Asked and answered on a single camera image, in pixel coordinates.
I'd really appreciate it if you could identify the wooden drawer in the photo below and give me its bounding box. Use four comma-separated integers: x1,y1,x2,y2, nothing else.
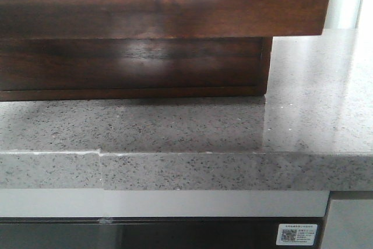
1,0,329,39
1,38,262,90

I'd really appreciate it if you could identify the dark wooden drawer cabinet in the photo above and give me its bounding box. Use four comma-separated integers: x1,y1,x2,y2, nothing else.
1,37,273,101

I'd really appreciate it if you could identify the white QR code sticker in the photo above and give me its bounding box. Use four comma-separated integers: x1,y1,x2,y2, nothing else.
276,224,318,246

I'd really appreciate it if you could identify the white trim panel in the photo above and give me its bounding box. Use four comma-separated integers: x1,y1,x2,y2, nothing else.
1,188,329,218

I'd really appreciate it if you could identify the grey cabinet door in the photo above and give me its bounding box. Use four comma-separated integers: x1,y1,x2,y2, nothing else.
321,196,372,248

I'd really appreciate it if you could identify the black glass appliance front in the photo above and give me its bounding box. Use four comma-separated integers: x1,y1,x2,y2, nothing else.
1,217,324,248

